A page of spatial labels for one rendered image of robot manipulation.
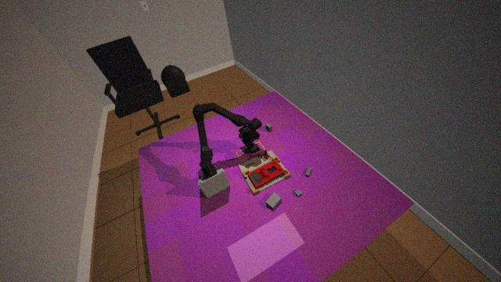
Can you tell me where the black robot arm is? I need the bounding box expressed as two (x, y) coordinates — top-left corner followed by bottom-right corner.
(193, 102), (262, 180)

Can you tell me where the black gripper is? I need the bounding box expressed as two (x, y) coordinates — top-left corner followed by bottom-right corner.
(239, 133), (260, 154)

